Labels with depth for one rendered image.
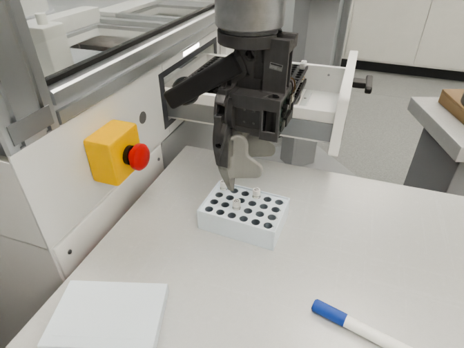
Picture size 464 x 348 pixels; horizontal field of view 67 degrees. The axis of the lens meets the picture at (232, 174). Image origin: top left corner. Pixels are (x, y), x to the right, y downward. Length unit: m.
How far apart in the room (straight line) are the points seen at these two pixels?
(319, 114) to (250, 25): 0.29
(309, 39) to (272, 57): 1.33
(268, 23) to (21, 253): 0.45
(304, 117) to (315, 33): 1.12
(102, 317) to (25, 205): 0.16
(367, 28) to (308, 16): 2.03
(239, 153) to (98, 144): 0.19
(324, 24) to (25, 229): 1.50
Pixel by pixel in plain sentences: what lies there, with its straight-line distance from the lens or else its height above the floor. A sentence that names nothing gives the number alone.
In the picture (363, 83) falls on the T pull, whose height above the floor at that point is 0.91.
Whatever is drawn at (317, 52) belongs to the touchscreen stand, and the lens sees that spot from 1.76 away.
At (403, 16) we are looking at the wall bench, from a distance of 3.67.
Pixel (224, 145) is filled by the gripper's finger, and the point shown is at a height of 0.93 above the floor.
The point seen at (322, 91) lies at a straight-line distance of 0.86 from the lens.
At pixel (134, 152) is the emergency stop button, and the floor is 0.89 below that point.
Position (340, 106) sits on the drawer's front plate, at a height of 0.91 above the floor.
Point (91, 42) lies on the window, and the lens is 0.55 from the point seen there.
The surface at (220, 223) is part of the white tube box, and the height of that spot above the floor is 0.79.
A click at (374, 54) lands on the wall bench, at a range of 3.74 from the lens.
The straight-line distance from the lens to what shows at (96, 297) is 0.48.
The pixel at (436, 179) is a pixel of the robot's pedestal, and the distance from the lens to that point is 1.07.
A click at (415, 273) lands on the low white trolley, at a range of 0.56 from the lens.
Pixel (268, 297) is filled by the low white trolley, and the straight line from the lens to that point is 0.48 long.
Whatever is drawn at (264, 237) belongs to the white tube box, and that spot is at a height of 0.78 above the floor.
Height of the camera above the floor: 1.15
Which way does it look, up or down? 35 degrees down
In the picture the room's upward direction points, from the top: straight up
